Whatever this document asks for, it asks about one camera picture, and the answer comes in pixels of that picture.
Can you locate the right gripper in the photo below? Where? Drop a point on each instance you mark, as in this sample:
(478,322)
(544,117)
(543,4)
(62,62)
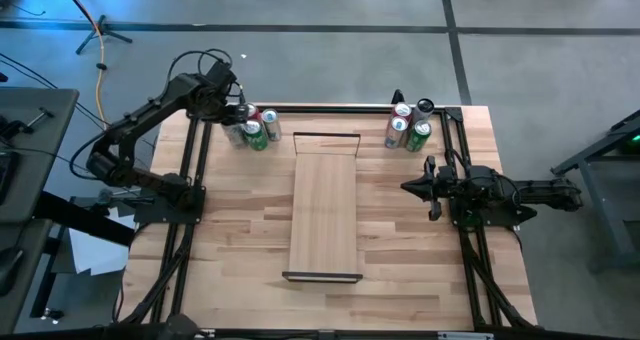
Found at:
(445,186)

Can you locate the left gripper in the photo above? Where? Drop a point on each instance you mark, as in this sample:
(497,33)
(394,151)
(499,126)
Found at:
(227,111)

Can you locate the red beverage can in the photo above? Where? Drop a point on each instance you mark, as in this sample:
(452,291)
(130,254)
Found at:
(253,112)
(401,111)

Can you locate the green soda can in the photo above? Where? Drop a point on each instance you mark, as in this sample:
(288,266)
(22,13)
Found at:
(255,136)
(418,136)

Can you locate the silver blue beverage can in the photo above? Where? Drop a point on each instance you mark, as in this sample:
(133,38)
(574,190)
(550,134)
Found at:
(396,132)
(270,124)

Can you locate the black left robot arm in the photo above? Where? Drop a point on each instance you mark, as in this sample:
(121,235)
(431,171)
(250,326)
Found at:
(150,107)

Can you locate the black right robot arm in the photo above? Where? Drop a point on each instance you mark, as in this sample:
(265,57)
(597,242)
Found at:
(545,192)

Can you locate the black tripod stand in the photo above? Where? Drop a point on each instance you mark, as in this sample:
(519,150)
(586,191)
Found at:
(102,30)

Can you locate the workbench with grey legs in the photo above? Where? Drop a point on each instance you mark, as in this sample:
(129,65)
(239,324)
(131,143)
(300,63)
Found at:
(600,200)

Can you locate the white paper sheets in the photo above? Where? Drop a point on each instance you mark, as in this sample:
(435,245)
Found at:
(95,252)

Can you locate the grey side desk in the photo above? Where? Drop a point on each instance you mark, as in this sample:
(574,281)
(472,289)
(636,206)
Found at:
(35,145)

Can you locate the black clamp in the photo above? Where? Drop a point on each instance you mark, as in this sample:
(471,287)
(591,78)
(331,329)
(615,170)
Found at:
(15,127)

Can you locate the black box green light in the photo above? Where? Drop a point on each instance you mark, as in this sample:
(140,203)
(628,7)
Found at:
(634,142)

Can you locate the black rounded object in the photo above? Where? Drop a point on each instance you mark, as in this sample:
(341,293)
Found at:
(172,326)

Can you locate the black keyboard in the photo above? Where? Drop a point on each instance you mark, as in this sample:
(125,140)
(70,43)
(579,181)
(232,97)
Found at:
(4,175)

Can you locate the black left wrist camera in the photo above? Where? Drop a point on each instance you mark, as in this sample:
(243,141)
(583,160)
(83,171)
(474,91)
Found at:
(220,74)

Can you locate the black hook bracket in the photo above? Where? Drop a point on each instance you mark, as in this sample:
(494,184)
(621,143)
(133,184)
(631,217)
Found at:
(397,98)

